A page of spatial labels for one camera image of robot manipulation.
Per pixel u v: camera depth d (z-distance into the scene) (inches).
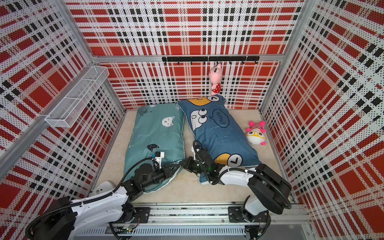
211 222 28.8
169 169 28.6
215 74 35.7
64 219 16.3
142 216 28.9
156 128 39.9
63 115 27.0
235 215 28.4
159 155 29.5
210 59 34.9
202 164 24.7
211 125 36.7
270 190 16.9
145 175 23.9
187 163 28.2
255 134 37.8
